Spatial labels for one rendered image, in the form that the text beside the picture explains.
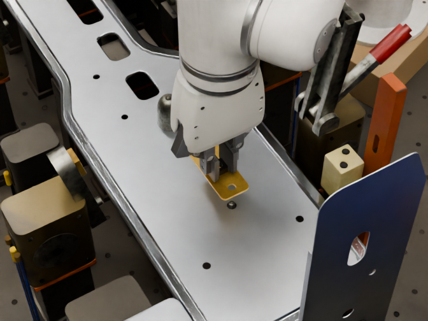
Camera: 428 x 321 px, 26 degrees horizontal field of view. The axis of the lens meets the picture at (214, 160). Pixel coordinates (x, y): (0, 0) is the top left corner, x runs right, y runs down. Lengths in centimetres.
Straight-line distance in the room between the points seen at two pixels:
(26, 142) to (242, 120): 33
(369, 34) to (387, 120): 63
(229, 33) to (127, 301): 36
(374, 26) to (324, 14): 80
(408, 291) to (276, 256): 39
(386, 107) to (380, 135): 5
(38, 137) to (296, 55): 47
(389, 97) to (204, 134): 20
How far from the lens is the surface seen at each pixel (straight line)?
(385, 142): 106
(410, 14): 169
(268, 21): 86
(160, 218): 112
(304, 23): 85
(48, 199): 110
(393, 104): 101
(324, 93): 111
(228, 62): 92
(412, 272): 146
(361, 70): 114
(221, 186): 110
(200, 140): 101
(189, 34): 91
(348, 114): 117
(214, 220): 112
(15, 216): 109
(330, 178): 112
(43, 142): 123
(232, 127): 102
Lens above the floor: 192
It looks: 52 degrees down
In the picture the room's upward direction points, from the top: straight up
